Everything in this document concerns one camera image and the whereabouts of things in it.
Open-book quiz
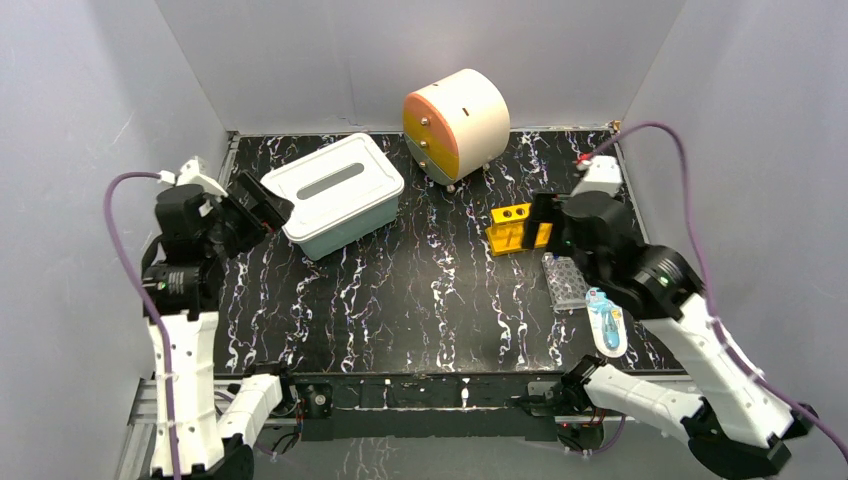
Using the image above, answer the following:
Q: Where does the white bin lid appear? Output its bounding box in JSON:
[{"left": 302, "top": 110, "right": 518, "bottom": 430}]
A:
[{"left": 261, "top": 133, "right": 405, "bottom": 243}]

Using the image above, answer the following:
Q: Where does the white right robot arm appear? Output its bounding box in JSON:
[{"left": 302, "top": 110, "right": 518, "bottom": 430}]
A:
[{"left": 522, "top": 191, "right": 814, "bottom": 479}]

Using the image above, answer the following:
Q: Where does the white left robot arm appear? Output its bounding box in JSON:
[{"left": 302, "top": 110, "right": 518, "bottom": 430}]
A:
[{"left": 140, "top": 173, "right": 302, "bottom": 479}]

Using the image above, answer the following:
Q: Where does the yellow test tube rack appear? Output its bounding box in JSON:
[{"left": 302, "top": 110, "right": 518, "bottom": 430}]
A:
[{"left": 485, "top": 203, "right": 531, "bottom": 256}]

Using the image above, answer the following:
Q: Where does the teal plastic bin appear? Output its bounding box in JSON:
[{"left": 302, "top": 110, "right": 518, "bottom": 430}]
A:
[{"left": 284, "top": 196, "right": 399, "bottom": 261}]

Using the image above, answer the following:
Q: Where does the clear acrylic tube rack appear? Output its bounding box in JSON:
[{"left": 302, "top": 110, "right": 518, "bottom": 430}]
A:
[{"left": 542, "top": 252, "right": 589, "bottom": 312}]

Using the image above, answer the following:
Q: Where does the blue correction tape package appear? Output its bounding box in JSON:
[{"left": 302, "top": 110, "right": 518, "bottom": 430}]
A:
[{"left": 585, "top": 287, "right": 628, "bottom": 358}]

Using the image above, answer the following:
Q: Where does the round drawer cabinet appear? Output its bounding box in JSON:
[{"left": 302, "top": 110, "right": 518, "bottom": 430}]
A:
[{"left": 402, "top": 68, "right": 510, "bottom": 193}]

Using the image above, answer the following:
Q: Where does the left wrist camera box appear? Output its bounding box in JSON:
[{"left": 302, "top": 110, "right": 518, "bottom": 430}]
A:
[{"left": 157, "top": 156, "right": 228, "bottom": 198}]

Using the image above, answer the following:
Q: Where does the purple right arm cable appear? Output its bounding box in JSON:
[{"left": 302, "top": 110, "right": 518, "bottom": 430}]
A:
[{"left": 582, "top": 121, "right": 848, "bottom": 465}]

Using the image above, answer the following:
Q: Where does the aluminium table frame rail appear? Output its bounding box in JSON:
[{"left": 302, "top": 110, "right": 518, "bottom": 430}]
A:
[{"left": 129, "top": 377, "right": 697, "bottom": 427}]

